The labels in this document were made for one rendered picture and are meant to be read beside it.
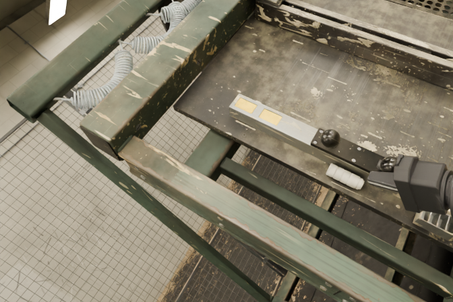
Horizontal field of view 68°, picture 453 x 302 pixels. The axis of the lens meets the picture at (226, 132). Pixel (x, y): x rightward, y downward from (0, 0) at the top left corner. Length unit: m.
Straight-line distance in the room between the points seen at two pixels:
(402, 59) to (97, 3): 5.83
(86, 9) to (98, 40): 5.01
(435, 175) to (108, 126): 0.64
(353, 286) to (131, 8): 1.21
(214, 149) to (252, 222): 0.25
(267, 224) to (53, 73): 0.91
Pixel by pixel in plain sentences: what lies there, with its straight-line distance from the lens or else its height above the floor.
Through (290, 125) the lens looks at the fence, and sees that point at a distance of 0.82.
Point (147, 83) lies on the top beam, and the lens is 0.85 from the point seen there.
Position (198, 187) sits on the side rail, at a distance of 0.73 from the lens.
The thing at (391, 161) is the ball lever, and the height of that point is 1.45.
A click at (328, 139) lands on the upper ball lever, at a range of 0.68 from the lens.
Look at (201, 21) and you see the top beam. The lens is 0.98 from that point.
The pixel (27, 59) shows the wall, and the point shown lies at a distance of 5.78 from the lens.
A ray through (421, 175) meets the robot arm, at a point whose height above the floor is 1.44.
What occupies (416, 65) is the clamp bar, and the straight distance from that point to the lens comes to 1.03.
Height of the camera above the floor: 1.82
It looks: 11 degrees down
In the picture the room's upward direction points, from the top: 48 degrees counter-clockwise
